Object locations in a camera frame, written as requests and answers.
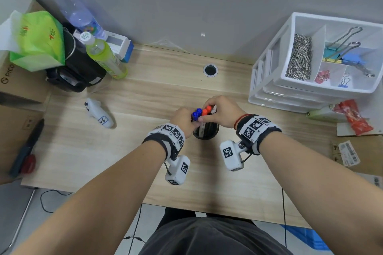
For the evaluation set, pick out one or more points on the person's left hand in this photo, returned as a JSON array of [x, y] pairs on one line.
[[179, 118]]

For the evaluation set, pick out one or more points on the person's right hand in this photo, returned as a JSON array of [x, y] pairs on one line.
[[226, 111]]

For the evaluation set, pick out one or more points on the person's left fingers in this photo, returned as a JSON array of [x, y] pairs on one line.
[[189, 118]]

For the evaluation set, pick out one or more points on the person's right thumb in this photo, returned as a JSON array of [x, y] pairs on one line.
[[208, 118]]

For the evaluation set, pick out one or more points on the blue marker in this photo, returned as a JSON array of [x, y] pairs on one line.
[[199, 111], [195, 116]]

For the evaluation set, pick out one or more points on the orange marker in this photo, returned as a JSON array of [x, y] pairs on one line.
[[206, 110]]

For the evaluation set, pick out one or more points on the person's left forearm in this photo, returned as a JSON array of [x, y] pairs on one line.
[[98, 201]]

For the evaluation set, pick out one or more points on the person's right forearm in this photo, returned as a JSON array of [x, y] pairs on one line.
[[323, 192]]

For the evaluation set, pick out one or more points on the white marker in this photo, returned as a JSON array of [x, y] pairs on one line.
[[202, 129]]

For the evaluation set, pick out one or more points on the black pen holder cup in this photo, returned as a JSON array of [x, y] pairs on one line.
[[214, 132]]

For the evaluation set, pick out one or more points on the left wristband with marker tags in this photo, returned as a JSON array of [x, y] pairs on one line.
[[167, 139]]

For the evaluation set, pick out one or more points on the wristband with marker tags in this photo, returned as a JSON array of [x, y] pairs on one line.
[[257, 130], [167, 139]]

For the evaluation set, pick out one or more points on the right wristband with marker tags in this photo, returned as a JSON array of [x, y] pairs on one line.
[[257, 130]]

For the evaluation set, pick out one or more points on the white handheld controller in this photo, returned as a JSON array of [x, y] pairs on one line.
[[100, 114]]

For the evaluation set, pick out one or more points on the white plastic drawer organizer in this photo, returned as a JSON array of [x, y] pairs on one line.
[[299, 90]]

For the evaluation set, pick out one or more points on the white and blue box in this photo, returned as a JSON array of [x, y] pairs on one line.
[[121, 45]]

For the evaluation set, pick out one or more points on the green drink bottle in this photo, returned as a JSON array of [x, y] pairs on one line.
[[104, 57]]

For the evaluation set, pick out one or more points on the pile of silver paper clips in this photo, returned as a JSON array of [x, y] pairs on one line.
[[299, 57]]

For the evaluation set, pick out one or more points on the pale green small box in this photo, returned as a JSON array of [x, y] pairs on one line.
[[321, 113]]

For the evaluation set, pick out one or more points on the person's dark grey shorts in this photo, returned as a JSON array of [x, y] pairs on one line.
[[209, 234]]

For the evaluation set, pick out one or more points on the black electric kettle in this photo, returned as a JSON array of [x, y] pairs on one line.
[[77, 69]]

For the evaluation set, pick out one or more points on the small blue binder clip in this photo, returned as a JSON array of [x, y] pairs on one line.
[[344, 82]]

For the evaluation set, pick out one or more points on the large green binder clip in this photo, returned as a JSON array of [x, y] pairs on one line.
[[335, 50]]

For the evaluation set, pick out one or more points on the red snack packet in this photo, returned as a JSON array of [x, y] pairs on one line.
[[356, 117]]

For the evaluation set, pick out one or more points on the blue plastic bin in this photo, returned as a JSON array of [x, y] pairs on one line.
[[308, 238]]

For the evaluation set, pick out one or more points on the clear water bottle blue cap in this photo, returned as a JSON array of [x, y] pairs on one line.
[[74, 9]]

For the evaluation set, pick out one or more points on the large blue binder clip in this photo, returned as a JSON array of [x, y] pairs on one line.
[[354, 59]]

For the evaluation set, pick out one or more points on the cardboard box with label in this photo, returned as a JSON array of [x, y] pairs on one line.
[[365, 156]]

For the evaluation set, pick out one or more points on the brown cardboard box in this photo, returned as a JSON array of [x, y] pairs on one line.
[[21, 84]]

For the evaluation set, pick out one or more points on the green tissue pack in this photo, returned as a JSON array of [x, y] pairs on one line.
[[36, 39]]

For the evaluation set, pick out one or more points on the metal chair leg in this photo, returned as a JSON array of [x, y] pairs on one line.
[[21, 219]]

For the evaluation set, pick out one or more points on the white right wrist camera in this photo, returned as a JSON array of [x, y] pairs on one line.
[[232, 156]]

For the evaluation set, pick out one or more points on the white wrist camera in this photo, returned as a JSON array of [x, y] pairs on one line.
[[232, 156], [178, 171]]

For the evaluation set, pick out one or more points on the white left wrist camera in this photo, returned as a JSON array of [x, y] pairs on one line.
[[178, 171]]

